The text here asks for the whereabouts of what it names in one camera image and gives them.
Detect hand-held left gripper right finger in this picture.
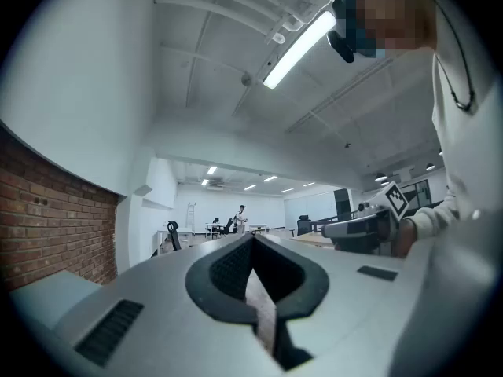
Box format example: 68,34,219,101
251,233,418,377

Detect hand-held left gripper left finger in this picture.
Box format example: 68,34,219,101
54,233,286,377

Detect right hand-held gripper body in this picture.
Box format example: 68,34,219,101
357,181,409,257

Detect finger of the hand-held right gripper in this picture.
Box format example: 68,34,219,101
321,214,385,256

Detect person's right forearm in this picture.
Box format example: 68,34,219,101
396,206,461,258

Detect black cabinet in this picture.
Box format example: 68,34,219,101
333,188,354,222

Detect row of ceiling light panels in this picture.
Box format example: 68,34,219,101
200,165,317,195

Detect person's white shirt torso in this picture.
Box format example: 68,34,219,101
431,0,503,231

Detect long ceiling tube light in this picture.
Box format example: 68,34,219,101
262,10,337,90

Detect person's head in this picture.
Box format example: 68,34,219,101
340,0,438,59

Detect white ceiling pipes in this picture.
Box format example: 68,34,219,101
153,0,306,35

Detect black neck cord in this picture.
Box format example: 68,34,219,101
431,0,477,113

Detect black head camera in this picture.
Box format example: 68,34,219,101
326,0,356,64

